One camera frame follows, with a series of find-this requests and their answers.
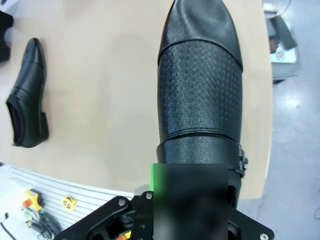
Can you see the yellow hand tool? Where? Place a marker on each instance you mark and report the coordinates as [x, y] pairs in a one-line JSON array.
[[32, 198]]

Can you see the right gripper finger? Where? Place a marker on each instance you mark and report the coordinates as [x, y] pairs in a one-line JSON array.
[[151, 177]]

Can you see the white slatted panel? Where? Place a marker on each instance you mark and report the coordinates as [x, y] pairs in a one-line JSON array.
[[82, 197]]

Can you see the black metal shoe stand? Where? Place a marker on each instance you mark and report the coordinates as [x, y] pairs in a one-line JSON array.
[[5, 50]]

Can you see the black leather dress shoe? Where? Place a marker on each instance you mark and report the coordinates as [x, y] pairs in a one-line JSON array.
[[27, 87], [200, 87]]

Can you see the grey equipment box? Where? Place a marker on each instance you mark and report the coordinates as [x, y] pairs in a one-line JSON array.
[[282, 35]]

